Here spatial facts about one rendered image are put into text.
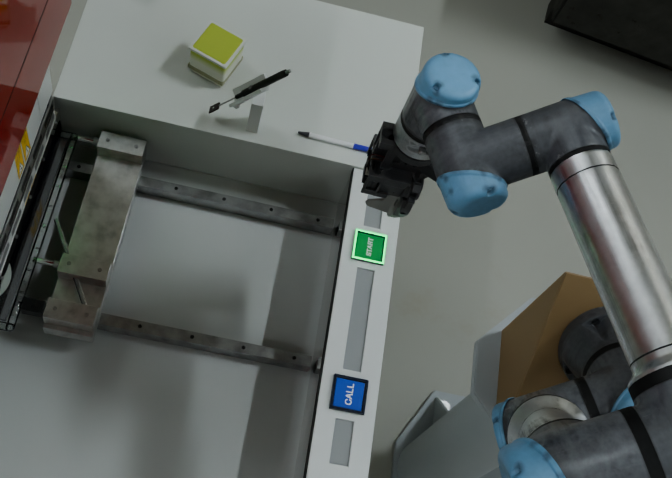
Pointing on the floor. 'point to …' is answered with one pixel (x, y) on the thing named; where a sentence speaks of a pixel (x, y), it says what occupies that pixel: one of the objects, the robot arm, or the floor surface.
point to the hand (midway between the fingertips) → (395, 209)
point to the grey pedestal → (457, 423)
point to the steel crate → (618, 12)
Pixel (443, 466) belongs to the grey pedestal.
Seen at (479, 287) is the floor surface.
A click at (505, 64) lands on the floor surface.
